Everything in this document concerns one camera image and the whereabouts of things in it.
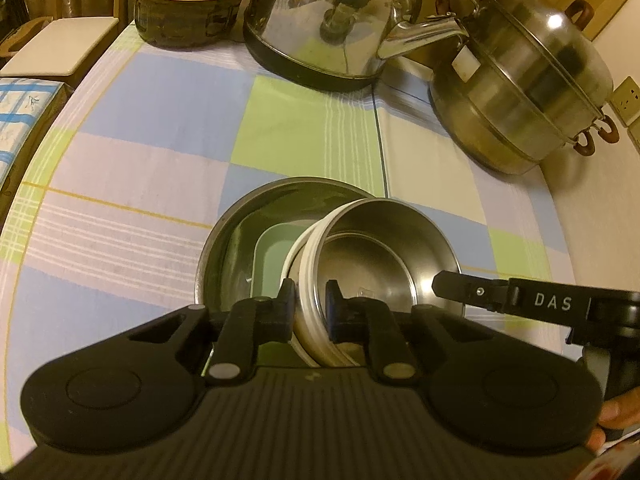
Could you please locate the white chair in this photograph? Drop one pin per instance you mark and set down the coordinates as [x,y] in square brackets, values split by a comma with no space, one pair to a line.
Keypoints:
[55,45]

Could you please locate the cream ribbed bowl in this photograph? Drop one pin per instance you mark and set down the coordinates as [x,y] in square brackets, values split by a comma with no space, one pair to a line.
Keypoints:
[310,260]

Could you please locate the person's right hand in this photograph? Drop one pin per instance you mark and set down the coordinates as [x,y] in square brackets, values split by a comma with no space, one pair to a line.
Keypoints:
[622,407]

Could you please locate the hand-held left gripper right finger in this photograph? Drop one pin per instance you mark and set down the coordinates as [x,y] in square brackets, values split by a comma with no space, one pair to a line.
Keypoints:
[331,315]

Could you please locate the steel steamer pot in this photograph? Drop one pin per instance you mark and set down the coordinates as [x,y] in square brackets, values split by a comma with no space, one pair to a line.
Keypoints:
[525,90]

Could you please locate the steel kettle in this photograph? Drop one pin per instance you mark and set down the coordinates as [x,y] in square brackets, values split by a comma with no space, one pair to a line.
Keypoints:
[320,25]

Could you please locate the cooking oil bottle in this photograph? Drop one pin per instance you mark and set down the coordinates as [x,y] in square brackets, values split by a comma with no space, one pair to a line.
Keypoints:
[185,10]

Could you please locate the blue patterned cloth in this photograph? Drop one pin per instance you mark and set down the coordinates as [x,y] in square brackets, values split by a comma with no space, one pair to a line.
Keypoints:
[20,110]

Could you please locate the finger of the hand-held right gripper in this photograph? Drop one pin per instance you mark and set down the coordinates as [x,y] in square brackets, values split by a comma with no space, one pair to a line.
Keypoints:
[465,287]

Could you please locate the large steel plate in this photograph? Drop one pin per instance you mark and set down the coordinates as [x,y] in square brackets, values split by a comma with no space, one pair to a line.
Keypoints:
[235,230]

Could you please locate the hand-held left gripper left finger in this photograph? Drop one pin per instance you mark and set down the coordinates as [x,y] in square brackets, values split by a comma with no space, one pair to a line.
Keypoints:
[289,310]

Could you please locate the steel bowl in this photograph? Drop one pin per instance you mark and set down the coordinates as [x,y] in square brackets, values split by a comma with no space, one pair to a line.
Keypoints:
[380,260]

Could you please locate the green square plate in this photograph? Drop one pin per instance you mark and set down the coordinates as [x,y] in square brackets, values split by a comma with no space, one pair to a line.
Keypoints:
[270,260]

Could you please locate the checked tablecloth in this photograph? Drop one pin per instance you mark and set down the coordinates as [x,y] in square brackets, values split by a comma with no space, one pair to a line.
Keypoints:
[150,110]

